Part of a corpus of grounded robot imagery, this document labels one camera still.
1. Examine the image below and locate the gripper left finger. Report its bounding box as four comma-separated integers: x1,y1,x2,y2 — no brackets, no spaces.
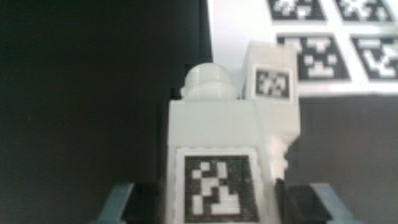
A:
88,183,136,224

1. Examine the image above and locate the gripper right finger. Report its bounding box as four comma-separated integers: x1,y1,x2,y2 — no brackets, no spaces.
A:
312,183,363,224

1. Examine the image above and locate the white table leg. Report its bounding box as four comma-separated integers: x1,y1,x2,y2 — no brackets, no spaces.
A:
244,41,299,104
164,63,301,224

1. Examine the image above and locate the fiducial marker sheet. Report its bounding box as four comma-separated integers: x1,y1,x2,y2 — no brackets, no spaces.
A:
207,0,398,97

